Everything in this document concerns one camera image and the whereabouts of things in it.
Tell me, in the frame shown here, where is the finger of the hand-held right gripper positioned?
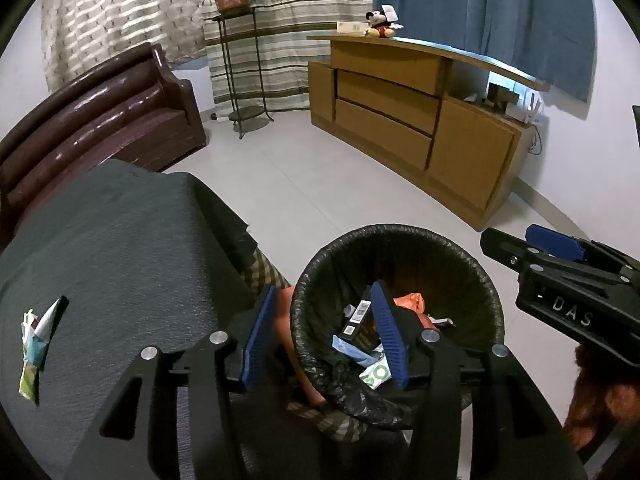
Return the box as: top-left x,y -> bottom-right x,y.
526,225 -> 640,286
480,227 -> 621,286

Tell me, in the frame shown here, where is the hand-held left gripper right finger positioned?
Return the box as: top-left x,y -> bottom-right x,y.
370,281 -> 588,480

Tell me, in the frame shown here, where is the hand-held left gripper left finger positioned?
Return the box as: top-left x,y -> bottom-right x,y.
65,286 -> 279,480

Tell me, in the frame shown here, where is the green white paper packet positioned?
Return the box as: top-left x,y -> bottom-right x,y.
361,360 -> 392,391

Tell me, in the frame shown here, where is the black box with red print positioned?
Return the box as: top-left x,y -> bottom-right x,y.
340,286 -> 385,354

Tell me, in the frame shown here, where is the light blue plastic strip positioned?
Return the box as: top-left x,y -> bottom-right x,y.
332,335 -> 377,367

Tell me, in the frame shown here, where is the orange plastic bag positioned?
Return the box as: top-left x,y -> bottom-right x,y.
392,294 -> 427,314

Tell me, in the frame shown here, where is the bin with black liner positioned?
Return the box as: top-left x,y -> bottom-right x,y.
290,225 -> 505,432

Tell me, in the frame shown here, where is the person's right forearm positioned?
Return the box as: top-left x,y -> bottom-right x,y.
562,342 -> 640,466

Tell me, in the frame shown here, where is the wooden cabinet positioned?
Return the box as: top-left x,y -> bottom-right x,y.
306,30 -> 551,229

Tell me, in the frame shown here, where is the white router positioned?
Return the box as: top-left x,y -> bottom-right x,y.
519,87 -> 547,127

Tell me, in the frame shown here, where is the dark grey tablecloth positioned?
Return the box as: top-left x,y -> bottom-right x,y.
0,159 -> 281,480

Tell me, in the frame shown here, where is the white tube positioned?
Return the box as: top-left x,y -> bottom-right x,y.
35,299 -> 65,342

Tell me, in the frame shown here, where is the green white paper scrap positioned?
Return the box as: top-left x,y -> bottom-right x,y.
18,364 -> 42,407

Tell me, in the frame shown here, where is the blue curtain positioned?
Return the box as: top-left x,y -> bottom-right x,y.
372,0 -> 598,105

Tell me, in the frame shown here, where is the mouse plush toy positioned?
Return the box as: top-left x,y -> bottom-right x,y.
364,5 -> 404,39

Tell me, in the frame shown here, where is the brown leather sofa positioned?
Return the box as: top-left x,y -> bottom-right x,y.
0,42 -> 207,256

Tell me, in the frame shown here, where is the black metal plant stand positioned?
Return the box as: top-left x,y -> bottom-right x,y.
211,7 -> 275,140

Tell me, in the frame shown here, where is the striped curtain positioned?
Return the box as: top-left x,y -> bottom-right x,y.
199,0 -> 376,112

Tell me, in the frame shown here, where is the patterned beige curtain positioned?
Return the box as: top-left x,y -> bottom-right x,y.
42,0 -> 207,93

